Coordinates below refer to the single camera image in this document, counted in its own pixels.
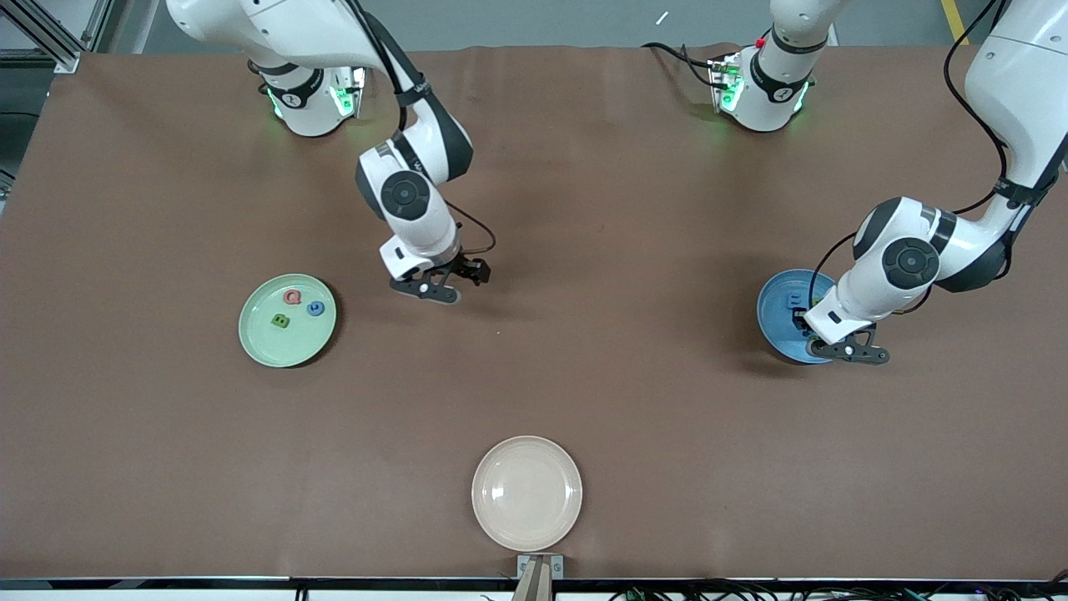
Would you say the blue round plate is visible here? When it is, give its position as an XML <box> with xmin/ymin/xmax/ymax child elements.
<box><xmin>756</xmin><ymin>268</ymin><xmax>839</xmax><ymax>365</ymax></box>

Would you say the brown table mat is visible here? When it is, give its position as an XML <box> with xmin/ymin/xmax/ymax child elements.
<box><xmin>0</xmin><ymin>43</ymin><xmax>1068</xmax><ymax>581</ymax></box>

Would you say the green round plate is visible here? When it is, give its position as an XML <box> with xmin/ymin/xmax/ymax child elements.
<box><xmin>238</xmin><ymin>273</ymin><xmax>339</xmax><ymax>369</ymax></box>

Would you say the cream round plate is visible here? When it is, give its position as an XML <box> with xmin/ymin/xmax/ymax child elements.
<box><xmin>471</xmin><ymin>435</ymin><xmax>584</xmax><ymax>553</ymax></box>

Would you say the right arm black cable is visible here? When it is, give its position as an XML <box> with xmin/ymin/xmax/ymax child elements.
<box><xmin>350</xmin><ymin>0</ymin><xmax>497</xmax><ymax>255</ymax></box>

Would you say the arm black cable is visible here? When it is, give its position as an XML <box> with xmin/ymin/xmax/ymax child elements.
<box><xmin>350</xmin><ymin>0</ymin><xmax>497</xmax><ymax>255</ymax></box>
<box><xmin>808</xmin><ymin>0</ymin><xmax>1015</xmax><ymax>306</ymax></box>

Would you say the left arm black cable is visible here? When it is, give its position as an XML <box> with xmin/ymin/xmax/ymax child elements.
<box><xmin>808</xmin><ymin>0</ymin><xmax>1015</xmax><ymax>306</ymax></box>

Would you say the metal camera stand bracket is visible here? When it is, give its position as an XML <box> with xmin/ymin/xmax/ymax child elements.
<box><xmin>511</xmin><ymin>553</ymin><xmax>565</xmax><ymax>601</ymax></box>

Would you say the aluminium frame profile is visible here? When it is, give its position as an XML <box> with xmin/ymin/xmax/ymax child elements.
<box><xmin>0</xmin><ymin>0</ymin><xmax>84</xmax><ymax>74</ymax></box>

